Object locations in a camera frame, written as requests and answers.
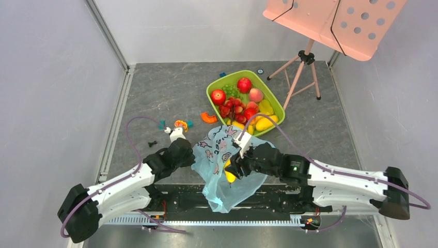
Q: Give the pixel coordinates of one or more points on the light blue plastic bag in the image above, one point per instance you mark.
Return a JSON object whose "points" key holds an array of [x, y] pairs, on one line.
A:
{"points": [[211, 154]]}

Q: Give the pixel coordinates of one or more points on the red fake strawberries bunch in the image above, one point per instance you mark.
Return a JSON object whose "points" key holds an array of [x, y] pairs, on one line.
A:
{"points": [[233, 110]]}

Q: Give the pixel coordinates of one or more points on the yellow fake lemon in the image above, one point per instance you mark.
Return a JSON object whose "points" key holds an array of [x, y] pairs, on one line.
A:
{"points": [[234, 125]]}

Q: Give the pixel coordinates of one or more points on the teal cube block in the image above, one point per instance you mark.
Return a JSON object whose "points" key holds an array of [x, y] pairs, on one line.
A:
{"points": [[190, 124]]}

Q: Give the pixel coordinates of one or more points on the pink music stand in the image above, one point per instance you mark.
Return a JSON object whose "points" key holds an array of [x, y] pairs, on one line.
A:
{"points": [[353, 28]]}

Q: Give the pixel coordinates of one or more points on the small teal block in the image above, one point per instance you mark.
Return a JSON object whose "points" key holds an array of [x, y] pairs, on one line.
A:
{"points": [[162, 124]]}

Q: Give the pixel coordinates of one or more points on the yellow fake starfruit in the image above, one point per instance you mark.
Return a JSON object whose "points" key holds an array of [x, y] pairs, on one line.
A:
{"points": [[265, 107]]}

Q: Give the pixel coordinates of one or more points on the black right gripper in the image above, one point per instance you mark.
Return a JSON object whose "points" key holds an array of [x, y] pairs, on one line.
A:
{"points": [[240, 166]]}

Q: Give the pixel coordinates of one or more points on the orange round toy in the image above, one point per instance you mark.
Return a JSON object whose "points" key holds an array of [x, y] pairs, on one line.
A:
{"points": [[181, 124]]}

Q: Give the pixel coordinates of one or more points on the green fake grapes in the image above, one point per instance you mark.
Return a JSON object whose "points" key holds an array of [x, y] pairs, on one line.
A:
{"points": [[231, 91]]}

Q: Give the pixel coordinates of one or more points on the yellow fake pear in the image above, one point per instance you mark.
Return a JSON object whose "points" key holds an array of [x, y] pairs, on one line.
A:
{"points": [[229, 176]]}

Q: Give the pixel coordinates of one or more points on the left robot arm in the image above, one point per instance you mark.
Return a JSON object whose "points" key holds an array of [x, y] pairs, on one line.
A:
{"points": [[85, 210]]}

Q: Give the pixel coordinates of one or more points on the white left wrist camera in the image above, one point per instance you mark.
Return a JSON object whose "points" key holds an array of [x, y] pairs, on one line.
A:
{"points": [[175, 133]]}

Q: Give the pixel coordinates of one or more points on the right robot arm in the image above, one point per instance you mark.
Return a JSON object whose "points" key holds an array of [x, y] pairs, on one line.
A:
{"points": [[349, 185]]}

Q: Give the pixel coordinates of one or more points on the yellow fake mango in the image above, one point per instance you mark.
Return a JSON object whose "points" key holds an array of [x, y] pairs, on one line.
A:
{"points": [[263, 123]]}

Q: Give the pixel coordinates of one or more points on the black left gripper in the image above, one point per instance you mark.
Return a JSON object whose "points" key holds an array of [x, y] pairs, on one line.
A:
{"points": [[190, 160]]}

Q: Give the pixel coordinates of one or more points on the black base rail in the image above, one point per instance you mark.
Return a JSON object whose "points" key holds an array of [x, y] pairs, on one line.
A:
{"points": [[186, 202]]}

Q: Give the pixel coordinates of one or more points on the orange toy piece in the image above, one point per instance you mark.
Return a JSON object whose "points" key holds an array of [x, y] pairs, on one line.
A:
{"points": [[208, 118]]}

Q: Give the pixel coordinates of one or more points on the yellow fake banana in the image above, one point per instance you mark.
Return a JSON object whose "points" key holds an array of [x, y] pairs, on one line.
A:
{"points": [[252, 126]]}

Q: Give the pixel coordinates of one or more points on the pink fake peach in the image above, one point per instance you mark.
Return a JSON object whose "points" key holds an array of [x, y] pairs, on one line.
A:
{"points": [[255, 95]]}

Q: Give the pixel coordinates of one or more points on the red fake wax apple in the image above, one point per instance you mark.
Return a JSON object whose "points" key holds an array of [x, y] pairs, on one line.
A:
{"points": [[248, 114]]}

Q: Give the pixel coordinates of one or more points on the small fake peach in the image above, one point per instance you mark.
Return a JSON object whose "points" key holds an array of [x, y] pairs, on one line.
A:
{"points": [[252, 105]]}

